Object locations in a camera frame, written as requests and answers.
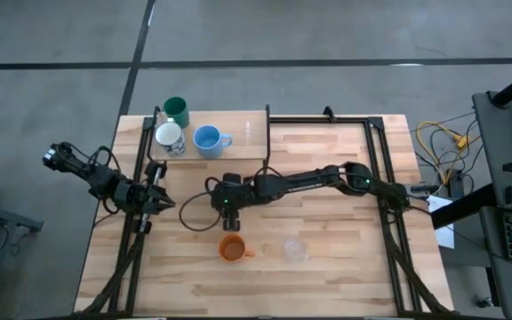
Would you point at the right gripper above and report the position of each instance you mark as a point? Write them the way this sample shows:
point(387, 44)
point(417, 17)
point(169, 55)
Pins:
point(234, 193)

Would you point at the light blue mug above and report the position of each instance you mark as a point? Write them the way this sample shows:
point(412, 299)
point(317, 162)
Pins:
point(207, 142)

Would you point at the small black floor object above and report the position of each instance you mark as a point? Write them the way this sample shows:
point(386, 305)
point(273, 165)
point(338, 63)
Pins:
point(485, 302)

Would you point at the black table frame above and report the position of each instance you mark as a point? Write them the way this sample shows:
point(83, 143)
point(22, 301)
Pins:
point(305, 119)

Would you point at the wooden shelf with black frame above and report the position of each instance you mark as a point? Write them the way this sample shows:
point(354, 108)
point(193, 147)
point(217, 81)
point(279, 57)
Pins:
point(247, 142)

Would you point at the orange faceted mug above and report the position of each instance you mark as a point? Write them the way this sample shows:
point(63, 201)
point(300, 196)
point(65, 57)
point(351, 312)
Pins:
point(233, 250)

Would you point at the green cup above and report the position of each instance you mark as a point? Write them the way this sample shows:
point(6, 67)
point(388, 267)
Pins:
point(176, 111)

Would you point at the grey desk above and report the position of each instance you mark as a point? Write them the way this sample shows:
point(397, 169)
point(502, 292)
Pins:
point(496, 133)
point(505, 289)

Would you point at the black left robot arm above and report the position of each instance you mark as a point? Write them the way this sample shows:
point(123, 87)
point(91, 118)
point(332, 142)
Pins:
point(100, 178)

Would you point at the white paper sheet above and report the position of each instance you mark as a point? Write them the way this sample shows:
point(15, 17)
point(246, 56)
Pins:
point(440, 222)

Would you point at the grey stand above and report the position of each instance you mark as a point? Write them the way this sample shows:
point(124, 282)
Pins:
point(16, 220)

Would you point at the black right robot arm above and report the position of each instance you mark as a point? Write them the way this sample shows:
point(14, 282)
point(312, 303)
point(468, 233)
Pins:
point(309, 180)

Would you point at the navy white floral mug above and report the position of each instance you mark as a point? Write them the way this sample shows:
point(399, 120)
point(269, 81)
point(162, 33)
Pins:
point(170, 135)

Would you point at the black slanted rig bar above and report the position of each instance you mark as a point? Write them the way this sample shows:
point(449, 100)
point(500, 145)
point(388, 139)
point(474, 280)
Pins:
point(460, 211)

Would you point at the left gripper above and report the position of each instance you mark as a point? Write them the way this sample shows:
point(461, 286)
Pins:
point(138, 197)

